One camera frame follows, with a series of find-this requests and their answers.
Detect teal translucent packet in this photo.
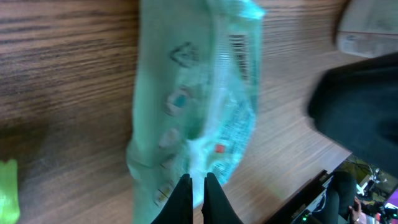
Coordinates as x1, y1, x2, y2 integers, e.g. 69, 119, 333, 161
126, 0, 265, 223

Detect white barcode scanner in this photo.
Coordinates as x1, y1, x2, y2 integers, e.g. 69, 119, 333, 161
335, 0, 397, 58

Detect green snack bag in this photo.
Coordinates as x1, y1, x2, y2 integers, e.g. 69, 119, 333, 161
1, 159, 21, 224

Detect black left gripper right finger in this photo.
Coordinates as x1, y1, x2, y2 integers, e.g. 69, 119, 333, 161
201, 172, 243, 224

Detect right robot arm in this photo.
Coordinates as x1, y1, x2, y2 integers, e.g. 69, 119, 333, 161
307, 54, 397, 177

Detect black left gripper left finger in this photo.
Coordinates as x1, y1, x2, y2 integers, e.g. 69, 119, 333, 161
152, 174, 193, 224

